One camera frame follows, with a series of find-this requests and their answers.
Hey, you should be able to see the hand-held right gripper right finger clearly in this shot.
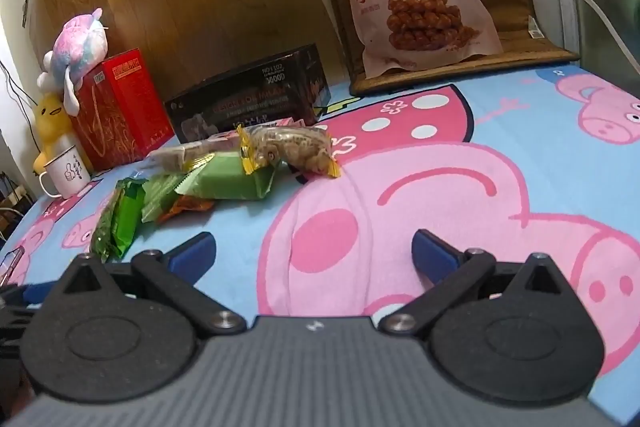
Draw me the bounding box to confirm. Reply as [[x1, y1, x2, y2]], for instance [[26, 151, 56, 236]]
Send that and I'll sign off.
[[379, 229, 573, 337]]

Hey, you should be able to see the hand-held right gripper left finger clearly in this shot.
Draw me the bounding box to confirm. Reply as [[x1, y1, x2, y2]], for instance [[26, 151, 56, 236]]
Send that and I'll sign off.
[[59, 232, 247, 339]]

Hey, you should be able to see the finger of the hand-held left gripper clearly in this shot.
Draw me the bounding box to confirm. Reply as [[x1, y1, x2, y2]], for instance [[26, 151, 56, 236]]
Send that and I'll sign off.
[[0, 283, 53, 348]]

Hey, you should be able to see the light green snack packet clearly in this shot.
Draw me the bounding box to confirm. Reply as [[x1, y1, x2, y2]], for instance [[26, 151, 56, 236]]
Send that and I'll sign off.
[[175, 152, 276, 202]]

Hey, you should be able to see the dark phone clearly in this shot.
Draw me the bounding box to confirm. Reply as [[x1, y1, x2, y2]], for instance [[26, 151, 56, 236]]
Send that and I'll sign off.
[[0, 247, 24, 289]]

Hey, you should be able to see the orange snack packet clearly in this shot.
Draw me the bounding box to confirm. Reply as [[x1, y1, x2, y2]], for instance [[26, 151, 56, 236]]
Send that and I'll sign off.
[[156, 196, 216, 226]]

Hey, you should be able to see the green zigzag-edge snack packet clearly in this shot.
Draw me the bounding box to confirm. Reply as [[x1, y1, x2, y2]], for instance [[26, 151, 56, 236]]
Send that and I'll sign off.
[[141, 172, 187, 224]]

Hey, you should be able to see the dark green snack packet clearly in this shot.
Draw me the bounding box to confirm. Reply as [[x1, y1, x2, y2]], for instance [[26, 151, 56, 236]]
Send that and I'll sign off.
[[90, 186, 126, 264]]

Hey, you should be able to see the beige snack packet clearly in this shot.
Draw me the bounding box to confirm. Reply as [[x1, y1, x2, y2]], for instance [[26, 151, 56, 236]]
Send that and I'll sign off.
[[145, 142, 221, 171]]

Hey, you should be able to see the black metal rack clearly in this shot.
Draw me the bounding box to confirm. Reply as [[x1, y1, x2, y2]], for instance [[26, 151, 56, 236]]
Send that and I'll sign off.
[[0, 172, 28, 240]]

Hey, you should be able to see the cartoon printed bedsheet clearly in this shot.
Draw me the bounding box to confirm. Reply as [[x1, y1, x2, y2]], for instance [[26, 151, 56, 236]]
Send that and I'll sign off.
[[0, 64, 640, 408]]

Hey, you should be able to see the clear peanut snack packet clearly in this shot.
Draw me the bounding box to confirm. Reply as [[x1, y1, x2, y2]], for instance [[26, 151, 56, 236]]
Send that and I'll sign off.
[[237, 124, 342, 180]]

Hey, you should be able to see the white enamel mug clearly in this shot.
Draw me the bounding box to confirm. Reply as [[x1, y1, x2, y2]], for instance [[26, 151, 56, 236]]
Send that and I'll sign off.
[[39, 146, 92, 200]]

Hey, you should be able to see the red box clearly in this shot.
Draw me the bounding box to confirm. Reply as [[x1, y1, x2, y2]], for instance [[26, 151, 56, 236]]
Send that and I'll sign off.
[[70, 48, 176, 172]]

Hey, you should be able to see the black printed box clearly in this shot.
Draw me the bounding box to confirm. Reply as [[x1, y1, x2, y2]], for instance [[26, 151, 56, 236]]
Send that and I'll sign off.
[[164, 43, 332, 144]]

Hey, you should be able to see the yellow plush toy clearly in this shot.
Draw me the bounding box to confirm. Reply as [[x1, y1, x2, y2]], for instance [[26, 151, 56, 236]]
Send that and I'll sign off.
[[32, 92, 94, 178]]

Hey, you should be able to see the pastel plush toy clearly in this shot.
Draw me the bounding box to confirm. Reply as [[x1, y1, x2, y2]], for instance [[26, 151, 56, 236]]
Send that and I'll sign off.
[[36, 8, 111, 115]]

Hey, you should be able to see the brown cushion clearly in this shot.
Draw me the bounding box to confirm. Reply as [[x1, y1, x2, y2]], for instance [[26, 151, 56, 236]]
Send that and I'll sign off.
[[326, 0, 581, 96]]

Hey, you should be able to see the black wall cable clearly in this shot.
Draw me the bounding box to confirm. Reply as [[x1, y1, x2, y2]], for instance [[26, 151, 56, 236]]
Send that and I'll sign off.
[[0, 59, 23, 112]]

